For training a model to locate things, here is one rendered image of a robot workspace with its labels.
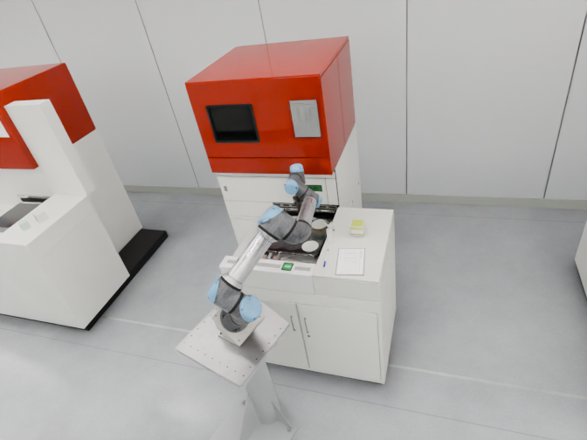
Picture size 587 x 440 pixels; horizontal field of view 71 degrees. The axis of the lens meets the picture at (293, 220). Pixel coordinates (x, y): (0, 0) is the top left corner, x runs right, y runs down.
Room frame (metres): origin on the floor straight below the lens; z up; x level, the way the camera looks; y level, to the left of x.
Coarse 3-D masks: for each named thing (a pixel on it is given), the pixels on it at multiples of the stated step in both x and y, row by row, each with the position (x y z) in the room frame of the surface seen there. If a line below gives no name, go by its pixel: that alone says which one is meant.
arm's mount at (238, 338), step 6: (216, 318) 1.42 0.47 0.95; (258, 318) 1.47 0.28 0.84; (216, 324) 1.42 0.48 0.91; (252, 324) 1.44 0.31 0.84; (258, 324) 1.45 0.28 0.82; (222, 330) 1.40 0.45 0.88; (246, 330) 1.40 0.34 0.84; (252, 330) 1.41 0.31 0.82; (222, 336) 1.41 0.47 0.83; (228, 336) 1.38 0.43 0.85; (234, 336) 1.36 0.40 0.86; (240, 336) 1.37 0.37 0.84; (246, 336) 1.38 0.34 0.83; (234, 342) 1.35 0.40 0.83; (240, 342) 1.35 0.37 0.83
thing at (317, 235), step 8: (312, 232) 2.02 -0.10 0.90; (320, 232) 2.00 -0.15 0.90; (280, 240) 2.00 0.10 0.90; (312, 240) 1.94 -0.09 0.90; (320, 240) 1.93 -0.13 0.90; (272, 248) 1.94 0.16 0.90; (280, 248) 1.93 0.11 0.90; (288, 248) 1.91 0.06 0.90; (296, 248) 1.90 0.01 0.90; (320, 248) 1.86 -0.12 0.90
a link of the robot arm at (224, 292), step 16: (272, 208) 1.57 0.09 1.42; (272, 224) 1.52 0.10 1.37; (288, 224) 1.52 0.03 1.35; (256, 240) 1.50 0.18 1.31; (272, 240) 1.50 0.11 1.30; (240, 256) 1.48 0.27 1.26; (256, 256) 1.46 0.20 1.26; (240, 272) 1.42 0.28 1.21; (224, 288) 1.38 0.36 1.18; (240, 288) 1.39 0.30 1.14; (224, 304) 1.34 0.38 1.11
